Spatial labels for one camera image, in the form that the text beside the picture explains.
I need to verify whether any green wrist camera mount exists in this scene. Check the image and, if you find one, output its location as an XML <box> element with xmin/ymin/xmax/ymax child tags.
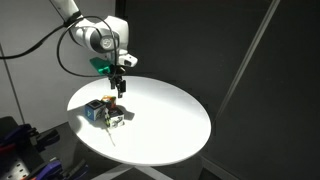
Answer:
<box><xmin>89</xmin><ymin>56</ymin><xmax>113</xmax><ymax>76</ymax></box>

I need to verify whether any white table pedestal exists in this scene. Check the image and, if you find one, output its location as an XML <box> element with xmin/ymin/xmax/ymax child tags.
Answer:
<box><xmin>91</xmin><ymin>163</ymin><xmax>175</xmax><ymax>180</ymax></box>

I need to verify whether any purple clamp with orange tip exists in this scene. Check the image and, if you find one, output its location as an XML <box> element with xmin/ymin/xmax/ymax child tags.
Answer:
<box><xmin>0</xmin><ymin>122</ymin><xmax>62</xmax><ymax>155</ymax></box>
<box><xmin>21</xmin><ymin>157</ymin><xmax>90</xmax><ymax>180</ymax></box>

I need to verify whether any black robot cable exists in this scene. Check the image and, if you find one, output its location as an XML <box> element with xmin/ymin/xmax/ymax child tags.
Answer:
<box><xmin>0</xmin><ymin>14</ymin><xmax>120</xmax><ymax>79</ymax></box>

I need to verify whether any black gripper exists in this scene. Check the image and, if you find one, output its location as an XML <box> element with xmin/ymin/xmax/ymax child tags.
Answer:
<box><xmin>108</xmin><ymin>65</ymin><xmax>127</xmax><ymax>100</ymax></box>

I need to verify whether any blue and white printed cube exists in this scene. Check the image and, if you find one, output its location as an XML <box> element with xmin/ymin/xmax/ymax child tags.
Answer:
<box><xmin>84</xmin><ymin>99</ymin><xmax>107</xmax><ymax>122</ymax></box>

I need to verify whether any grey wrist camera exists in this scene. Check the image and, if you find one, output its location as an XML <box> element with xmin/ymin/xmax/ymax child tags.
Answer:
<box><xmin>119</xmin><ymin>54</ymin><xmax>139</xmax><ymax>68</ymax></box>

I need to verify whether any grey wall panel frame strip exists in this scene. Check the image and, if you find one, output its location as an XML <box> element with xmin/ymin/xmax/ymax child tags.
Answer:
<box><xmin>213</xmin><ymin>0</ymin><xmax>282</xmax><ymax>123</ymax></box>

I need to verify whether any black and white printed cube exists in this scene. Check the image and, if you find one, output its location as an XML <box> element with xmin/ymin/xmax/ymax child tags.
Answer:
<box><xmin>105</xmin><ymin>107</ymin><xmax>126</xmax><ymax>129</ymax></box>

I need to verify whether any orange yellow maroon printed cube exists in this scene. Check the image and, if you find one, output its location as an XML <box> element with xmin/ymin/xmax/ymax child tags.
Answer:
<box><xmin>101</xmin><ymin>95</ymin><xmax>118</xmax><ymax>110</ymax></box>

